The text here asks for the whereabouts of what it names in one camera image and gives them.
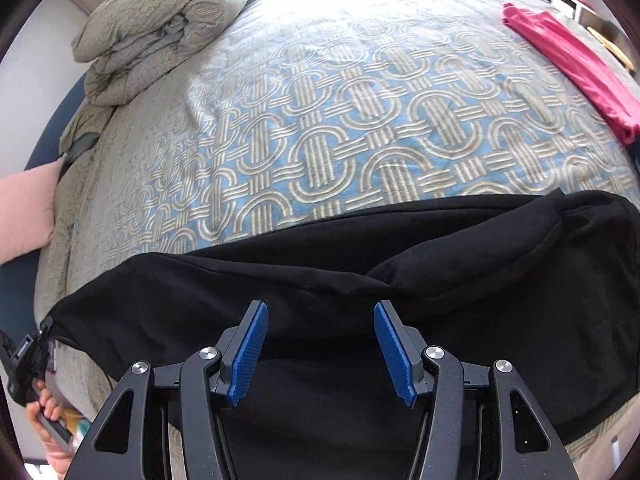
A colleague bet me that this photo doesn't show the black pants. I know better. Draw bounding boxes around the black pants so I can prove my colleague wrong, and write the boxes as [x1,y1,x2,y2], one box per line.
[51,191,639,479]

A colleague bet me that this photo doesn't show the person's left hand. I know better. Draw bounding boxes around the person's left hand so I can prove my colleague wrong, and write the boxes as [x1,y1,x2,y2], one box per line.
[26,380,74,479]

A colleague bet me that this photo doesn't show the dark blue headboard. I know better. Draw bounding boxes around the dark blue headboard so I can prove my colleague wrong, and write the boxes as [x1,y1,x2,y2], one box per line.
[1,80,85,341]

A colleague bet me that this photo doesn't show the pink pillow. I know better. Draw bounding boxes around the pink pillow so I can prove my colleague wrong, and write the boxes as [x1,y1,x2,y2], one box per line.
[0,158,63,264]

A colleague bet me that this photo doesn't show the folded beige quilt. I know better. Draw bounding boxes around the folded beige quilt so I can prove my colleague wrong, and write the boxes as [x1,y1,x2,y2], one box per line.
[58,0,258,158]

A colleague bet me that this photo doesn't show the pink folded garment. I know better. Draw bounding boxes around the pink folded garment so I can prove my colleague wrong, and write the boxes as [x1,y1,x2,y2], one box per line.
[502,3,639,148]

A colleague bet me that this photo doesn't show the patterned blue beige bedspread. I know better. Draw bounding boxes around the patterned blue beige bedspread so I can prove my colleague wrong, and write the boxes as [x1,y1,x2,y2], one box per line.
[31,0,640,466]

